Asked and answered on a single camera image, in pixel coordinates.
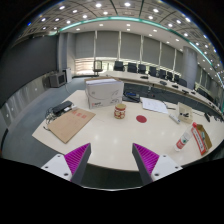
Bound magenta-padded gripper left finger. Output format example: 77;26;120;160
40;142;92;186

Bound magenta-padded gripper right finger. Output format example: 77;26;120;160
131;142;184;186

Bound clear red-capped water bottle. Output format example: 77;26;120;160
173;122;198;153

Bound brown paper envelope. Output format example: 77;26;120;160
47;107;97;145

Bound flat round red coaster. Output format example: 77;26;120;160
135;114;148;124

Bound white printed paper sheets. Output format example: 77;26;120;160
140;96;170;115

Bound red and cream patterned mug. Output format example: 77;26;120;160
113;102;127;120

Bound black power adapter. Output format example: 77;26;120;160
51;100;74;115

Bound open red and brown carton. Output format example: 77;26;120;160
190;123;213;157

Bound small open white box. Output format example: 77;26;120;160
177;101;194;125

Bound black laptop bag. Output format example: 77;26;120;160
122;91;141;104

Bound white paper ream box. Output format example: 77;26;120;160
84;77;125;110

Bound long curved conference desk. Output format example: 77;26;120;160
104;69;224;114

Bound grey CRT monitor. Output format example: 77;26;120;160
48;71;68;89

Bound row of black office chairs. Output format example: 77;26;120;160
92;59;189;88

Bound round recessed ceiling lights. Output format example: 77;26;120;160
33;1;224;84

